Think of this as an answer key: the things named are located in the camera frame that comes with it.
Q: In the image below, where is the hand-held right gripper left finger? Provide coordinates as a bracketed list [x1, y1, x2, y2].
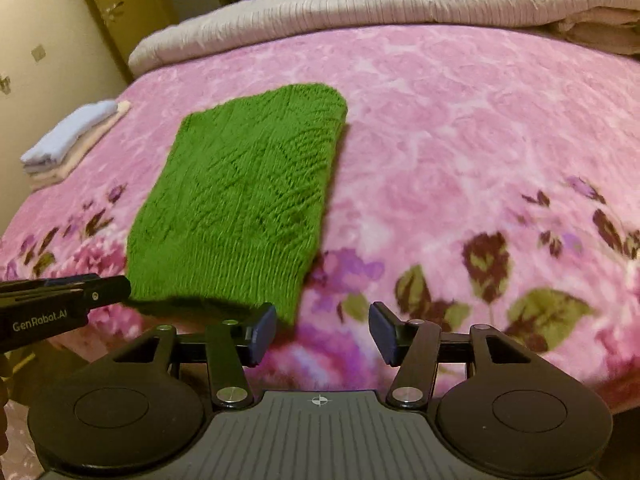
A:
[112, 302, 278, 408]

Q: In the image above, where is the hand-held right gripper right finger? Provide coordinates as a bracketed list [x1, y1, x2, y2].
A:
[368, 301, 533, 408]

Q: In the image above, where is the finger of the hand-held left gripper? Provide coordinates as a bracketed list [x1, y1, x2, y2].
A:
[0, 275, 132, 311]

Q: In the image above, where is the green knitted sweater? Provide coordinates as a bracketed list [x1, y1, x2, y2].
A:
[125, 81, 348, 326]

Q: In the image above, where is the beige folded garment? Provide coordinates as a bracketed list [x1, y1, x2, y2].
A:
[25, 100, 132, 192]

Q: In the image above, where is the light blue folded garment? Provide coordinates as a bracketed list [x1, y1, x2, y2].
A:
[20, 100, 119, 166]

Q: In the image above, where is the pink floral blanket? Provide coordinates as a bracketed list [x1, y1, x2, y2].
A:
[0, 22, 640, 411]

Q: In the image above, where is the white folded quilt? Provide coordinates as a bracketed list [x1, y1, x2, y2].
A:
[127, 0, 640, 76]

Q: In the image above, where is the beige folded blanket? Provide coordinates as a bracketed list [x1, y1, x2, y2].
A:
[547, 6, 640, 56]

